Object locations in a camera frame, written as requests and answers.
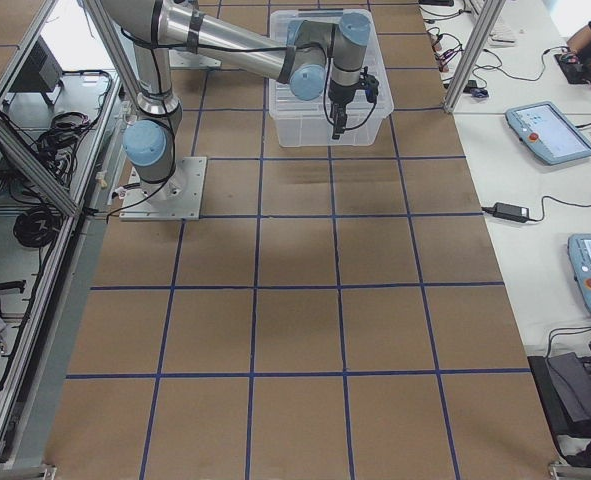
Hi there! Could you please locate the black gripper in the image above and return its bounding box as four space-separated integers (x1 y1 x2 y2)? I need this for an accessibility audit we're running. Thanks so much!
328 82 359 140

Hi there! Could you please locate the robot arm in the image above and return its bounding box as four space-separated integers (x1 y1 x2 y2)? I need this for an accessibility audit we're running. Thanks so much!
102 1 379 192

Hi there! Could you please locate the clear plastic storage box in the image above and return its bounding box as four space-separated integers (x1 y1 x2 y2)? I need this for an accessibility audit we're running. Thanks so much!
269 9 394 147

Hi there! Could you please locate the black power adapter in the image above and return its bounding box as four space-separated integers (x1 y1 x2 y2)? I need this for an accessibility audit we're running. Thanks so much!
493 202 530 223

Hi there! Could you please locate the black device on table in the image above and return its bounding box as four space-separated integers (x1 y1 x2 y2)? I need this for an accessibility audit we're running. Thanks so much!
528 341 591 468

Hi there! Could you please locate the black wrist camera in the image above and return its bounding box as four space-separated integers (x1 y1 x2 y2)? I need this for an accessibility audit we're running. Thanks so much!
361 73 379 105

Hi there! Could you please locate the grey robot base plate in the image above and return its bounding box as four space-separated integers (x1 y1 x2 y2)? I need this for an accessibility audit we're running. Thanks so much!
118 157 207 221

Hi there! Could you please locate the aluminium frame post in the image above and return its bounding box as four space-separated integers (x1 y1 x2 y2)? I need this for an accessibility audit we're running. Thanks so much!
443 0 505 114

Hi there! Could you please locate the black cables bundle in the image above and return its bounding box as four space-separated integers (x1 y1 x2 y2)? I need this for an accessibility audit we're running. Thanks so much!
0 112 96 194

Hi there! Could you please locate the aluminium frame rail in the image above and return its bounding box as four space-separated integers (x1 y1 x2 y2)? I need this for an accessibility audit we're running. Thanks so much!
0 111 81 217

